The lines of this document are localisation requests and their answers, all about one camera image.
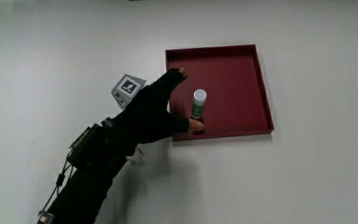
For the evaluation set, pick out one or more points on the green glue stick white cap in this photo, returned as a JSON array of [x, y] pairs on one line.
[[198, 104]]

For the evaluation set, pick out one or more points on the person's left hand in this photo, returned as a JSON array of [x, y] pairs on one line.
[[148, 115]]

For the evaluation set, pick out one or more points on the dark red square tray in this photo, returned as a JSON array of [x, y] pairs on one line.
[[235, 87]]

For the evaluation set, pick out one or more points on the black wrist sensor module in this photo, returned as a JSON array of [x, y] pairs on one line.
[[89, 147]]

